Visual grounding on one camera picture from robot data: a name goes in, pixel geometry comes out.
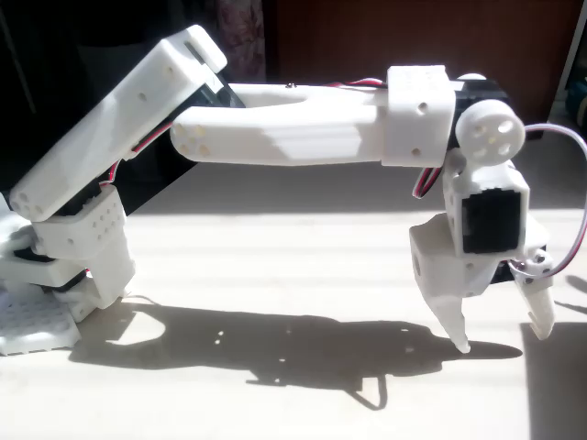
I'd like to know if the red white elbow servo cable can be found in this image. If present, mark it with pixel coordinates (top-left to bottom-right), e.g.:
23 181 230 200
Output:
108 119 173 187

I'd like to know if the white perforated base plate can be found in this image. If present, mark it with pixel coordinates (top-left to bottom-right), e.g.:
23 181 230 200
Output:
0 283 82 357

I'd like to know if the red white wrist servo cable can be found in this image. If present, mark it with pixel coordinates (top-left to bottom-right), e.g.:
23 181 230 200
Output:
411 165 442 201

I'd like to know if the teal object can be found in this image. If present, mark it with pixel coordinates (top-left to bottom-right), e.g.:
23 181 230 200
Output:
565 77 587 125

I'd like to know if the white shelf post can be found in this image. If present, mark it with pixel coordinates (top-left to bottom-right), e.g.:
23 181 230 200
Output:
548 0 587 127

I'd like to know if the brown wooden cabinet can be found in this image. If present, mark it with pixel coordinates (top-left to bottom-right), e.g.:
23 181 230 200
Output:
273 0 581 135

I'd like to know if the pinkish patterned fabric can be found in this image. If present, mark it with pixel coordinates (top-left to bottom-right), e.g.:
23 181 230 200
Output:
214 0 268 84

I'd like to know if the red black gripper servo cable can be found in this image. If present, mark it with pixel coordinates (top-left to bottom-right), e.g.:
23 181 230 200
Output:
513 122 587 281

